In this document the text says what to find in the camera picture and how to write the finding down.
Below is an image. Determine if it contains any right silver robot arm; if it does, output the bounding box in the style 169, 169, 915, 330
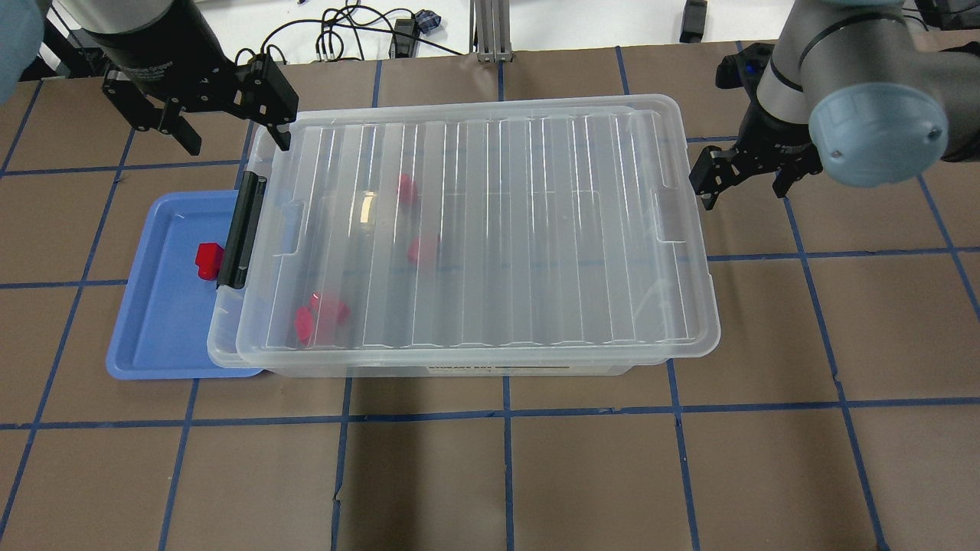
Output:
689, 1, 979, 210

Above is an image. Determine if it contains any blue plastic tray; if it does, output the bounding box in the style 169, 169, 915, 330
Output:
106, 191, 262, 380

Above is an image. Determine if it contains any clear plastic box lid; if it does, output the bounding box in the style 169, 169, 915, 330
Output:
236, 93, 722, 370

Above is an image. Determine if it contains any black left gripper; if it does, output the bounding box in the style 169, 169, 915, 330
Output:
80, 4, 299, 156

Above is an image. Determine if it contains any aluminium frame post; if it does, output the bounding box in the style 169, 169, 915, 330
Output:
470, 1, 514, 64

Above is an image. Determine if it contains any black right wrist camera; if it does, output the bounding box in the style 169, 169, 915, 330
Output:
714, 42, 775, 93

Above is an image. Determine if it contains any red block under lid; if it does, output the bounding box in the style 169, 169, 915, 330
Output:
397, 174, 419, 207
407, 233, 441, 269

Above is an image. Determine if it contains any clear plastic storage box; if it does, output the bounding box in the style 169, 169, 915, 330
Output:
207, 93, 722, 377

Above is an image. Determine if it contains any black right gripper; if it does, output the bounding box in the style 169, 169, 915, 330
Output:
689, 99, 823, 210

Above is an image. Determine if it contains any black power adapter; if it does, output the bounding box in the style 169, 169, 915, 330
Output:
678, 0, 708, 43

